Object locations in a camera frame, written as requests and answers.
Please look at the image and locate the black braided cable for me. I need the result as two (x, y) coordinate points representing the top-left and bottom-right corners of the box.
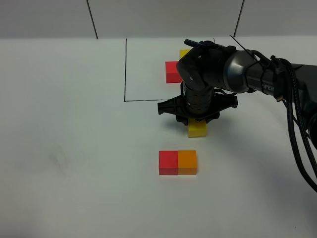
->
(269, 56), (317, 193)

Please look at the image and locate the yellow template cube block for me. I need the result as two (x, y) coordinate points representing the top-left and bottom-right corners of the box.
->
(179, 49), (190, 59)

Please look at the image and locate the red template cube block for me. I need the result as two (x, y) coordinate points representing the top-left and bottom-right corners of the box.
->
(165, 61), (182, 83)

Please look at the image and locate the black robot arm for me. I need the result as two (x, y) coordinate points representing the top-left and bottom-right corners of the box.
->
(158, 40), (287, 125)

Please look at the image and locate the orange cube block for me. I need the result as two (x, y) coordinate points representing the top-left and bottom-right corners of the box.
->
(178, 150), (198, 175)

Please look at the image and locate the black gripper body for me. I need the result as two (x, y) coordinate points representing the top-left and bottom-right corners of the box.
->
(158, 94), (238, 125)

